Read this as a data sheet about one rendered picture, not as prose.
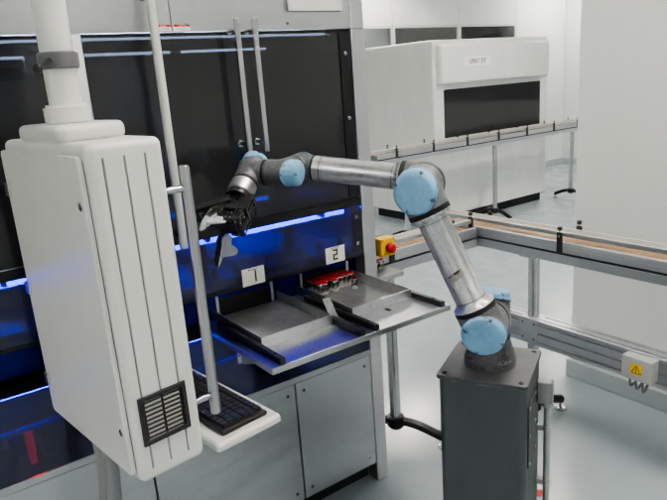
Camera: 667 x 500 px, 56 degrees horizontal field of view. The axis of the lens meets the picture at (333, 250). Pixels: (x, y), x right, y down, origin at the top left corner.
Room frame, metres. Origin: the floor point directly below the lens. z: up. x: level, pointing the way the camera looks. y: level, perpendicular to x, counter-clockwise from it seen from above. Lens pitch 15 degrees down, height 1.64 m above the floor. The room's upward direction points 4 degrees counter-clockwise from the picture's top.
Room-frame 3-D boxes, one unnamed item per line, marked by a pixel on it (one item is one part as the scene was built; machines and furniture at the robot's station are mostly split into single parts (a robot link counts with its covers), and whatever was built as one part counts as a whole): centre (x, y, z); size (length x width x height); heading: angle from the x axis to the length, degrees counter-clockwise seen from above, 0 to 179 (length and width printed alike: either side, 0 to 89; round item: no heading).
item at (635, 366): (2.17, -1.12, 0.50); 0.12 x 0.05 x 0.09; 35
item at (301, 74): (2.18, 0.07, 1.50); 0.43 x 0.01 x 0.59; 125
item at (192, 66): (1.92, 0.44, 1.50); 0.47 x 0.01 x 0.59; 125
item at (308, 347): (1.99, 0.04, 0.87); 0.70 x 0.48 x 0.02; 125
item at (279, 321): (1.95, 0.22, 0.90); 0.34 x 0.26 x 0.04; 35
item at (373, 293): (2.14, -0.06, 0.90); 0.34 x 0.26 x 0.04; 35
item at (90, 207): (1.45, 0.57, 1.19); 0.50 x 0.19 x 0.78; 42
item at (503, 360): (1.72, -0.44, 0.84); 0.15 x 0.15 x 0.10
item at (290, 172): (1.80, 0.12, 1.39); 0.11 x 0.11 x 0.08; 70
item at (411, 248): (2.66, -0.35, 0.92); 0.69 x 0.16 x 0.16; 125
